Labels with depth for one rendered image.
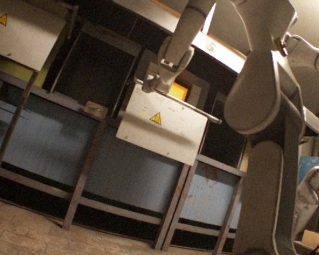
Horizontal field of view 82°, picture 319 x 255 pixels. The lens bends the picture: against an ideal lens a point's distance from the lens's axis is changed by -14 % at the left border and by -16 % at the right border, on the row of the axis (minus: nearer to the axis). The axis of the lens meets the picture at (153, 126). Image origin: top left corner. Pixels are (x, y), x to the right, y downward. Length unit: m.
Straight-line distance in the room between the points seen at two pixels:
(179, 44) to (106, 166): 1.13
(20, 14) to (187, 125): 1.39
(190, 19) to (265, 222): 0.57
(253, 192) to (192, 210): 1.46
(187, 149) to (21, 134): 1.18
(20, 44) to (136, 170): 1.19
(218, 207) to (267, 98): 1.67
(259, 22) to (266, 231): 0.61
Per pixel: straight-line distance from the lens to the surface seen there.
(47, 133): 1.58
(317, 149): 4.37
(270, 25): 0.76
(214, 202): 2.04
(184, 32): 0.68
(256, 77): 0.56
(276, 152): 0.50
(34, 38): 1.55
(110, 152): 1.59
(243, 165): 2.13
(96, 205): 1.64
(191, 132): 1.60
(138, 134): 1.43
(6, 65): 1.65
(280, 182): 0.49
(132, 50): 1.67
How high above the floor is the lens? 0.62
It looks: 11 degrees up
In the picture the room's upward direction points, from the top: 20 degrees clockwise
